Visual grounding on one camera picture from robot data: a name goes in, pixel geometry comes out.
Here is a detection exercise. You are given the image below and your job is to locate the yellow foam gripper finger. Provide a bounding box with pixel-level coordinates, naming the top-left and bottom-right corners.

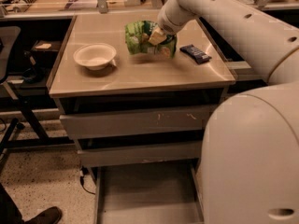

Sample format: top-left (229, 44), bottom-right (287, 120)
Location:
top-left (149, 26), bottom-right (167, 46)

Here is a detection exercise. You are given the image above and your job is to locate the green rice chip bag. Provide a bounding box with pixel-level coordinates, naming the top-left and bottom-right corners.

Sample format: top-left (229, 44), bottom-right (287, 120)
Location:
top-left (125, 21), bottom-right (177, 58)

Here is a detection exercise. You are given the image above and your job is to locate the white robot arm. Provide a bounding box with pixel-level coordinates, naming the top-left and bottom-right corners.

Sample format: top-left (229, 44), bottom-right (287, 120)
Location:
top-left (158, 0), bottom-right (299, 224)

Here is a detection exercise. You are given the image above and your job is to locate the grey top drawer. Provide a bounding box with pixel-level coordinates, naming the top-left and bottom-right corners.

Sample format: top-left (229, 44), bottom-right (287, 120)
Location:
top-left (60, 105), bottom-right (217, 139)

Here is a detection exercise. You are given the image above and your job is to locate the grey drawer cabinet with counter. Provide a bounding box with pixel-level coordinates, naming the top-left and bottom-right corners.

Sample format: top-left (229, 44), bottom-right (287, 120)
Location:
top-left (46, 8), bottom-right (237, 224)

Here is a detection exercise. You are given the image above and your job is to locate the grey middle drawer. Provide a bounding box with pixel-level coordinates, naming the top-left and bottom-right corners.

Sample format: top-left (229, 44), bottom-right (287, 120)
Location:
top-left (78, 140), bottom-right (202, 167)

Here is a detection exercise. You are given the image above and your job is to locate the grey open bottom drawer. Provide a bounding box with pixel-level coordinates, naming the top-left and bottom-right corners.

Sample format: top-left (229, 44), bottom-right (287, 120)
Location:
top-left (93, 161), bottom-right (204, 224)

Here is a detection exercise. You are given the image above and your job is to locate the dark blue snack bar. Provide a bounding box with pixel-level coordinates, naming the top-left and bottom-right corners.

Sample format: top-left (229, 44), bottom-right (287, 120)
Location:
top-left (179, 45), bottom-right (211, 64)

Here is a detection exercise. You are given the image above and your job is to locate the white paper bowl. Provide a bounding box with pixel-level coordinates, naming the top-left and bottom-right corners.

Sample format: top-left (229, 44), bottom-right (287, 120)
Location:
top-left (73, 43), bottom-right (117, 71)

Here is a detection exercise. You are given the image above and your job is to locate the black box with label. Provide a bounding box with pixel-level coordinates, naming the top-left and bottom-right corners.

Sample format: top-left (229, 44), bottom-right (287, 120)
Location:
top-left (32, 40), bottom-right (62, 52)

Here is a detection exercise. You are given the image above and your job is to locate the black coiled tool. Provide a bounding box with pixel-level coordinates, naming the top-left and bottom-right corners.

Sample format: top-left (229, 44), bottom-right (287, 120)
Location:
top-left (13, 0), bottom-right (37, 13)

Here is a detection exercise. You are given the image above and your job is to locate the dark shoe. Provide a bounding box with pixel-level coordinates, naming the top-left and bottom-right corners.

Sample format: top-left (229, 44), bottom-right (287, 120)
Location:
top-left (23, 206), bottom-right (62, 224)

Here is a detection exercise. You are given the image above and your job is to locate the black cable with white plug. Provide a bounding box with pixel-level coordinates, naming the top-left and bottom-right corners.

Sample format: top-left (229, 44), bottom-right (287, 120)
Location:
top-left (78, 166), bottom-right (96, 196)

